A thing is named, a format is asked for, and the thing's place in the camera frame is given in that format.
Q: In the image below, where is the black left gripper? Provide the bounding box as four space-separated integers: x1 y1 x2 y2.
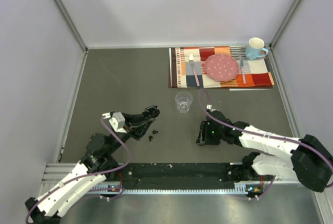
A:
106 113 156 155

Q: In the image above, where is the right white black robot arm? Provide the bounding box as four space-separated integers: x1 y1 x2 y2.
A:
196 108 332 192

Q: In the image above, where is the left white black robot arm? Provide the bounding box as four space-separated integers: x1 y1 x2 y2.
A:
25 105 160 223

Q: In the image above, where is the clear plastic cup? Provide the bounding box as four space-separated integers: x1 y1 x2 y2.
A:
175 92 193 114

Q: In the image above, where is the colourful patchwork placemat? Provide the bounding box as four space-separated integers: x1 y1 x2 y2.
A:
169 46 275 89

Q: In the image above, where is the pink polka-dot plate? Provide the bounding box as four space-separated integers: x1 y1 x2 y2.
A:
204 54 239 82

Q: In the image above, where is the light blue mug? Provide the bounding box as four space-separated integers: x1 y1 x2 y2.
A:
246 38 268 60

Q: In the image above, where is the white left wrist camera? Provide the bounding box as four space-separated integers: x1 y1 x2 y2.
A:
102 111 126 133

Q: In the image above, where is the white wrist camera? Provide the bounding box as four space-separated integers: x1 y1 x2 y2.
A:
102 111 126 133
206 104 216 113

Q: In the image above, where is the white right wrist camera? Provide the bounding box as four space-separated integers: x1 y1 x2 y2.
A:
206 104 216 113

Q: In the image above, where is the pink-handled metal fork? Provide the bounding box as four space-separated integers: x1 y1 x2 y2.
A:
188 54 200 87

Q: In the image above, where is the pink-handled metal knife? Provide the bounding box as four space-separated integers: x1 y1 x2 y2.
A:
239 53 246 84

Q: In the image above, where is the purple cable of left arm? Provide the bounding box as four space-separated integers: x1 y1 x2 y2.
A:
25 116 131 224

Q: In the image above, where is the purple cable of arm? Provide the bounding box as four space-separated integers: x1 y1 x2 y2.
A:
198 89 333 201
25 116 131 224

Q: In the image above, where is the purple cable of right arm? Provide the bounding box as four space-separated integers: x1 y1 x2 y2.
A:
198 89 333 201

